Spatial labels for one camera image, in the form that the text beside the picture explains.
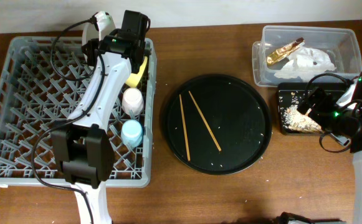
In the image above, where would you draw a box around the food scraps pile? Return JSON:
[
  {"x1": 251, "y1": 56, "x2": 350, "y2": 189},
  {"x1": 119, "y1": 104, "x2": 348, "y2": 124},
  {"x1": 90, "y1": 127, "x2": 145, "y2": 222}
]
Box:
[{"x1": 278, "y1": 90, "x2": 322, "y2": 134}]

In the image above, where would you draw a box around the white paper napkin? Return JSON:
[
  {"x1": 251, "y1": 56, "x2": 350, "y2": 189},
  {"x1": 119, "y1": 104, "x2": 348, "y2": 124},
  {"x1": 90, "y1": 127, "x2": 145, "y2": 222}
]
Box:
[{"x1": 274, "y1": 47, "x2": 336, "y2": 82}]

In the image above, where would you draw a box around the gold foil wrapper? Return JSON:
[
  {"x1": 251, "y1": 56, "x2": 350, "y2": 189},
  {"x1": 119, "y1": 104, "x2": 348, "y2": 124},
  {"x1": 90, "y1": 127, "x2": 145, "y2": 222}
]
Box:
[{"x1": 266, "y1": 37, "x2": 305, "y2": 65}]

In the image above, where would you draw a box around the wooden chopstick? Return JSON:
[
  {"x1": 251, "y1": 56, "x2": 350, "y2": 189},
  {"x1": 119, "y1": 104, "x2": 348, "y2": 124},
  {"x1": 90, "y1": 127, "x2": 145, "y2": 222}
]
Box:
[
  {"x1": 188, "y1": 91, "x2": 222, "y2": 152},
  {"x1": 179, "y1": 95, "x2": 191, "y2": 162}
]

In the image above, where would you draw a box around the pink plastic cup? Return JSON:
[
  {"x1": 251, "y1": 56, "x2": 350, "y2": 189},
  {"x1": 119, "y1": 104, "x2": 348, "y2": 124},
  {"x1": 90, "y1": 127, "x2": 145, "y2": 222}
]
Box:
[{"x1": 121, "y1": 88, "x2": 144, "y2": 116}]

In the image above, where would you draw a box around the yellow plastic bowl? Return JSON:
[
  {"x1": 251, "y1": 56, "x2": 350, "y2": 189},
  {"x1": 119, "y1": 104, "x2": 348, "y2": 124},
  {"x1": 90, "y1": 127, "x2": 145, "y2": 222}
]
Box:
[{"x1": 125, "y1": 56, "x2": 148, "y2": 88}]

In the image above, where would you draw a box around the blue plastic cup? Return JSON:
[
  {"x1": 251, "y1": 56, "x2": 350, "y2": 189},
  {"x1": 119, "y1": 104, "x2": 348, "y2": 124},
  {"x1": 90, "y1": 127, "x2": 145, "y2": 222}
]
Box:
[{"x1": 120, "y1": 119, "x2": 143, "y2": 149}]

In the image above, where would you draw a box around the grey round plate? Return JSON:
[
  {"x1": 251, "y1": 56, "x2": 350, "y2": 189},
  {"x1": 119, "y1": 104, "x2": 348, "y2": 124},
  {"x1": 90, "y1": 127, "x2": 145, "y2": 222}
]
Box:
[{"x1": 81, "y1": 12, "x2": 117, "y2": 63}]

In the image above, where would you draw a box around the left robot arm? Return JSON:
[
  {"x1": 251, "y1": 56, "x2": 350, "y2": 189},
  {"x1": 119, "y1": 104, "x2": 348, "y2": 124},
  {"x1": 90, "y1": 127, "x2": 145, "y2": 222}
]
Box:
[{"x1": 50, "y1": 10, "x2": 150, "y2": 223}]

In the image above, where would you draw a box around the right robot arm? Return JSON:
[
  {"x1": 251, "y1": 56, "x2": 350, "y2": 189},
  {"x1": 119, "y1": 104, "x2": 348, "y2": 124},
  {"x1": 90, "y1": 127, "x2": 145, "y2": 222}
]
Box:
[{"x1": 297, "y1": 72, "x2": 362, "y2": 223}]

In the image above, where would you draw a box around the black rectangular waste tray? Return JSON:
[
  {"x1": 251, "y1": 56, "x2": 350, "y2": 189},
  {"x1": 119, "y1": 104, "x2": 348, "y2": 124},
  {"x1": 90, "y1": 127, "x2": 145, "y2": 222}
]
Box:
[{"x1": 276, "y1": 82, "x2": 356, "y2": 136}]

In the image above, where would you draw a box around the clear plastic waste bin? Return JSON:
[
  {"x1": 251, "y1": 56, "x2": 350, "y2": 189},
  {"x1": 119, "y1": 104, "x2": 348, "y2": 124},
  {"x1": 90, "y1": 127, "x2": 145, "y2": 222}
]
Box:
[{"x1": 252, "y1": 26, "x2": 362, "y2": 87}]

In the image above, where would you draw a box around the grey plastic dishwasher rack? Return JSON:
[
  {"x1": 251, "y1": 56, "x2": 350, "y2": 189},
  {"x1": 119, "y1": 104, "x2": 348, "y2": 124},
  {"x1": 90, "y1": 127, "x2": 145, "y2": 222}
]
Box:
[{"x1": 0, "y1": 36, "x2": 157, "y2": 188}]

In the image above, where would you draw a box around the round black serving tray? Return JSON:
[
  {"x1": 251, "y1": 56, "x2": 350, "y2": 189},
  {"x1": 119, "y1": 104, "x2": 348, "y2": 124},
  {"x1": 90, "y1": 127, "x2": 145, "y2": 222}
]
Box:
[{"x1": 160, "y1": 74, "x2": 272, "y2": 175}]

